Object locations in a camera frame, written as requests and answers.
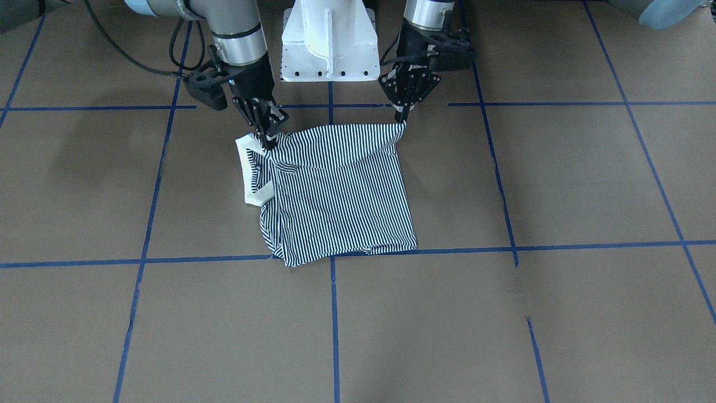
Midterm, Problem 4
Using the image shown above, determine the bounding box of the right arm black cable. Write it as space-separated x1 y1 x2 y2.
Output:
83 0 194 78

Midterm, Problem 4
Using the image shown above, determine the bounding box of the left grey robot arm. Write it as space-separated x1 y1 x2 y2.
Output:
378 1 705 123

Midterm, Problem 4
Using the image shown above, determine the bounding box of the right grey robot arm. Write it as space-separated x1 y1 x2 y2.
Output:
84 1 288 150

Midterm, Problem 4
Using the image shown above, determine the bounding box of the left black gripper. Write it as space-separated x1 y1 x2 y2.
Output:
378 25 476 123

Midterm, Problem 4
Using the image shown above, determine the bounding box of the navy white striped polo shirt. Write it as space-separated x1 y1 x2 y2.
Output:
235 123 418 268

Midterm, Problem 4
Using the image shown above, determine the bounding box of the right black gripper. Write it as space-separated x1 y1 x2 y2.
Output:
182 44 289 151

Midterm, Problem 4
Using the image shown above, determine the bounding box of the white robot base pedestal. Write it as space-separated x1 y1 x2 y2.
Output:
280 1 380 82

